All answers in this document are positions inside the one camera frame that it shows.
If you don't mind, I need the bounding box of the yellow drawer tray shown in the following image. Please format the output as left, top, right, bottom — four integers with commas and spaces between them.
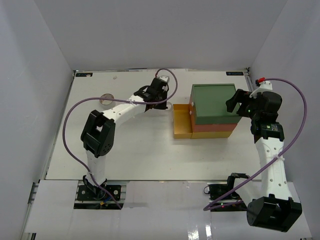
173, 104, 193, 139

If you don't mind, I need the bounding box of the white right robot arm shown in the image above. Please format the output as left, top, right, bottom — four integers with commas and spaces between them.
225, 89, 302, 233

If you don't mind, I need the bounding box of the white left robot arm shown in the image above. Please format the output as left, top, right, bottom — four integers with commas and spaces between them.
80, 75, 170, 200

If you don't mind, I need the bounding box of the green drawer box shell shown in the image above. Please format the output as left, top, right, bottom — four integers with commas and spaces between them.
190, 83, 241, 125

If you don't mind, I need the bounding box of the yellow drawer box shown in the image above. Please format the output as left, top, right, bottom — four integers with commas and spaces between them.
191, 131, 233, 139

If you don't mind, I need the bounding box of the black label right corner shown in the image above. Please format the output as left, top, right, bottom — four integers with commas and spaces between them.
226, 71, 244, 76

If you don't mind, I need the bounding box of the black label corner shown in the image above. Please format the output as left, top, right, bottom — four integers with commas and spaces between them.
75, 72, 93, 78
226, 71, 244, 76

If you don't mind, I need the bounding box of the large clear tape roll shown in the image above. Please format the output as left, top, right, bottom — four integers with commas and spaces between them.
99, 93, 115, 107

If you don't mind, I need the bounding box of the black label left corner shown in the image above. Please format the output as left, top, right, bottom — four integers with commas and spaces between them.
75, 72, 93, 78

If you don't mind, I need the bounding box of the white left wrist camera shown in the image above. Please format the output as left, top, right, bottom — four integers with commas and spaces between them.
158, 75, 170, 84

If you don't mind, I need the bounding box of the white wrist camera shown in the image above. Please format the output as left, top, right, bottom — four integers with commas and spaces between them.
158, 75, 170, 84
249, 77, 273, 99

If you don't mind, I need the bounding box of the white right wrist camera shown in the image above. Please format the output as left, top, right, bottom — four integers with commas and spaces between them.
249, 77, 273, 99

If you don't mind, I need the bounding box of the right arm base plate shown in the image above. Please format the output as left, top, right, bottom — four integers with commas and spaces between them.
203, 183, 240, 201

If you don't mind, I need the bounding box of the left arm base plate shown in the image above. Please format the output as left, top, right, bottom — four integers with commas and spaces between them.
76, 184, 122, 202

